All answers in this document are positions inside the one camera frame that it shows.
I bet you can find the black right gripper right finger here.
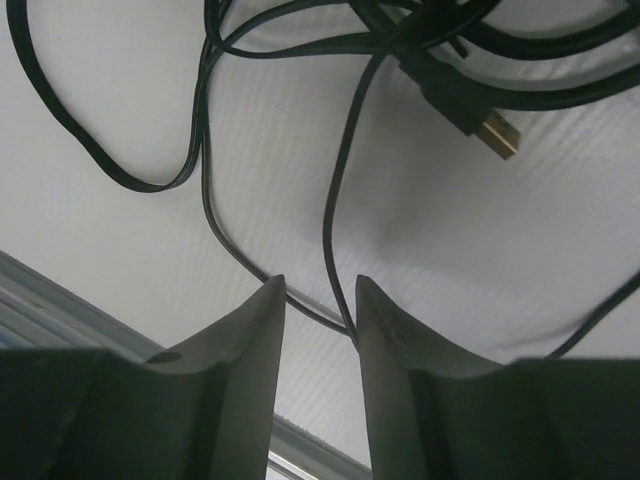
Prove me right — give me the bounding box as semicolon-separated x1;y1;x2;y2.
356;276;639;479

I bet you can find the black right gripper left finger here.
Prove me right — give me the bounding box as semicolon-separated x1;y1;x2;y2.
1;275;286;479

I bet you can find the black ribbon cable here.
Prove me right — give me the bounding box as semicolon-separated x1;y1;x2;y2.
7;0;640;359

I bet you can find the aluminium mounting rail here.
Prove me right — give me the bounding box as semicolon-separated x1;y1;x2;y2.
1;253;372;479

